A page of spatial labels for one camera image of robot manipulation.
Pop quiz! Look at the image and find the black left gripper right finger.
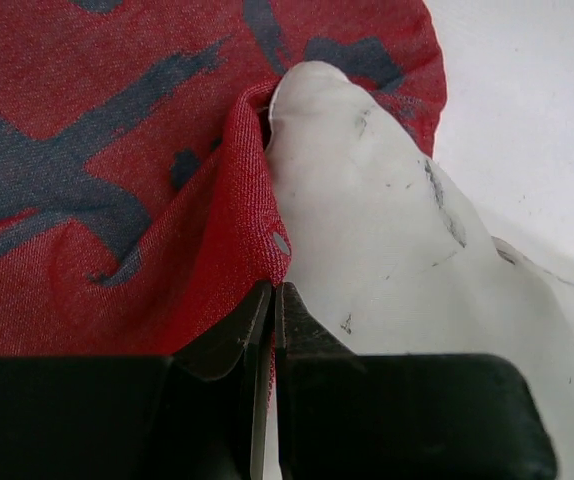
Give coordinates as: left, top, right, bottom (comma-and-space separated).
275, 283, 362, 479

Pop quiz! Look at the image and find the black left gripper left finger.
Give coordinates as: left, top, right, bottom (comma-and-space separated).
174, 281, 272, 479

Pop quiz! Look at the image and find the white pillow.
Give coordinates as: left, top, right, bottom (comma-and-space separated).
265, 59, 574, 371

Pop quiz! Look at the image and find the red patterned pillowcase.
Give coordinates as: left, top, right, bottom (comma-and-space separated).
0, 1, 446, 356

